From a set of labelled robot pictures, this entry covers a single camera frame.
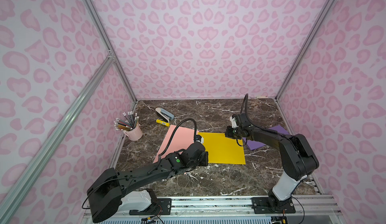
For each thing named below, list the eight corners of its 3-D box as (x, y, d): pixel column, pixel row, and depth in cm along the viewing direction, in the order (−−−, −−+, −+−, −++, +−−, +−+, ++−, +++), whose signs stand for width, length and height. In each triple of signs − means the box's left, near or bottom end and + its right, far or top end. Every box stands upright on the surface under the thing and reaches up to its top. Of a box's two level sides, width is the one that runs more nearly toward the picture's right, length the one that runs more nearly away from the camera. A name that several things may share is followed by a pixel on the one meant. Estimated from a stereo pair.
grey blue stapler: (154, 113, 114) (153, 110, 111) (160, 108, 117) (159, 105, 114) (168, 124, 108) (167, 120, 105) (174, 118, 111) (174, 115, 108)
